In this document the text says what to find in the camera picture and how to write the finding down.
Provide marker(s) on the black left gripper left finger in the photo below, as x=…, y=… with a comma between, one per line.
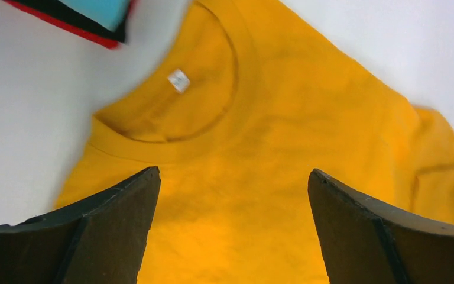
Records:
x=99, y=239

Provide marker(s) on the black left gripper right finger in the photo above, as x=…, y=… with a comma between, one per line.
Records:
x=365, y=240

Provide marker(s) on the yellow t-shirt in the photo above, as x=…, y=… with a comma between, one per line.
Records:
x=248, y=101

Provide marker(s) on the cyan folded t-shirt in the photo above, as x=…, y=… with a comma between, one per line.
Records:
x=108, y=13

